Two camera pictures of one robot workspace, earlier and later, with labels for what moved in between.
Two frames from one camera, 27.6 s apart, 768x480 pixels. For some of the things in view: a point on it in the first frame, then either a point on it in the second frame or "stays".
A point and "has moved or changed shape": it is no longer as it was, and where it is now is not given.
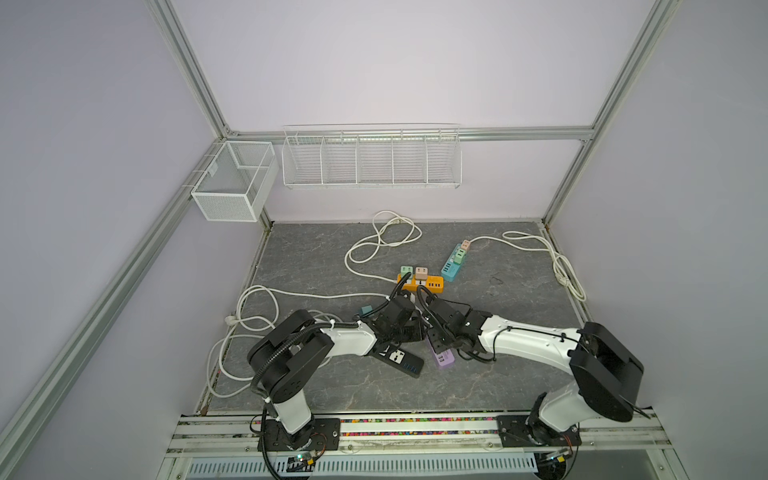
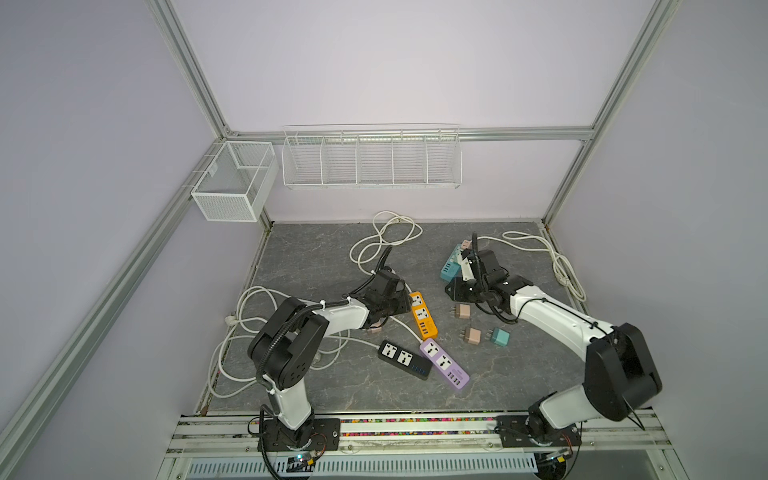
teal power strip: [451, 269] stays
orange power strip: [434, 284] has moved or changed shape
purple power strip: [445, 358] has moved or changed shape
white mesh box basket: [237, 181] stays
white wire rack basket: [372, 156] stays
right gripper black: [437, 346] → [456, 292]
